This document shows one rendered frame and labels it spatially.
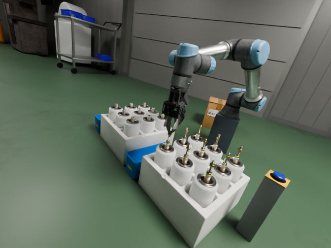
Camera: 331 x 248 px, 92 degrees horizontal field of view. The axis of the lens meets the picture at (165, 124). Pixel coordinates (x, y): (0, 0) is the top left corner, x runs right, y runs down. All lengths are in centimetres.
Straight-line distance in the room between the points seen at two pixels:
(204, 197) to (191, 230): 14
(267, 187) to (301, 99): 258
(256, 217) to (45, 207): 86
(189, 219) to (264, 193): 30
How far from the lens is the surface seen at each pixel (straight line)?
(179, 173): 69
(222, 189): 76
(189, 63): 61
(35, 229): 83
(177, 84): 61
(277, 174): 74
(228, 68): 314
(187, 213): 69
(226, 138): 138
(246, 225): 88
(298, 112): 326
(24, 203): 92
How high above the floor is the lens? 65
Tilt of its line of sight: 23 degrees down
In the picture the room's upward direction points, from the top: 12 degrees clockwise
